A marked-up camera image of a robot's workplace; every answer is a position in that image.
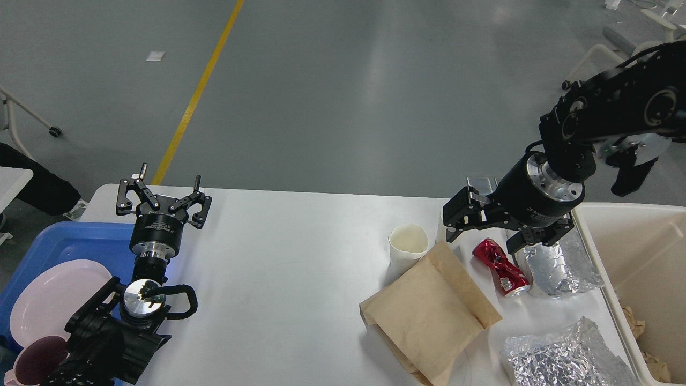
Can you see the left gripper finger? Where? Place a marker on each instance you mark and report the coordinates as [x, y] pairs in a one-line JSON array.
[[148, 202], [179, 208]]

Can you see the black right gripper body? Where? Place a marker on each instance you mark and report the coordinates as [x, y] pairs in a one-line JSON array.
[[534, 194]]

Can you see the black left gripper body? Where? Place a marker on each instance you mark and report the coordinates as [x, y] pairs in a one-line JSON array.
[[157, 231]]

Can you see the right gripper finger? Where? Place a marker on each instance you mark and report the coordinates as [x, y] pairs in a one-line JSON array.
[[469, 210], [547, 236]]

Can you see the white paper cup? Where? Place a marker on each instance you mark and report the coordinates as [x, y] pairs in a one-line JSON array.
[[407, 244], [442, 237]]

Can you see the crushed red soda can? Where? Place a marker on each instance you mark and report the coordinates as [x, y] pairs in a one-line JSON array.
[[509, 278]]

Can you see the brown paper bag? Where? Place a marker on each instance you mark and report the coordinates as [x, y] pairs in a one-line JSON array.
[[430, 314]]

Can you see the pink plate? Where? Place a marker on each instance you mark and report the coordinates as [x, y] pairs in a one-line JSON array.
[[49, 301]]

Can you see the pink mug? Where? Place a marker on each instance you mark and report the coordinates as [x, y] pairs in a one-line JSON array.
[[36, 361]]

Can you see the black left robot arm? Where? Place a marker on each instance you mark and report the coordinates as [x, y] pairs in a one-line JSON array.
[[114, 334]]

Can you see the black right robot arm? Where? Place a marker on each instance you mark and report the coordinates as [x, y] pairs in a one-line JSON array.
[[626, 116]]

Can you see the crumpled aluminium foil sheet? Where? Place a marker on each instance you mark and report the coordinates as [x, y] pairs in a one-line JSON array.
[[561, 270]]

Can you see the person in black trousers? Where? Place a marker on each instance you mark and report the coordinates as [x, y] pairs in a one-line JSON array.
[[45, 191]]

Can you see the blue plastic tray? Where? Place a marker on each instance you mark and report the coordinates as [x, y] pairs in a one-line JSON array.
[[105, 243]]

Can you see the beige plastic bin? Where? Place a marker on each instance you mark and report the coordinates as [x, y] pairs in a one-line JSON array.
[[639, 250]]

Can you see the white side table corner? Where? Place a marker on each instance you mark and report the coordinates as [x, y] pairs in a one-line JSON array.
[[12, 182]]

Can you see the aluminium foil piece lower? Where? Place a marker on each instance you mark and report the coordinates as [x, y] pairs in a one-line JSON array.
[[574, 355]]

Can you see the white chair left edge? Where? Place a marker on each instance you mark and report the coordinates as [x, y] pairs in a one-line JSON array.
[[15, 112]]

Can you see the white grey office chair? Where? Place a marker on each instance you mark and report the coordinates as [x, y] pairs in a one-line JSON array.
[[659, 22]]

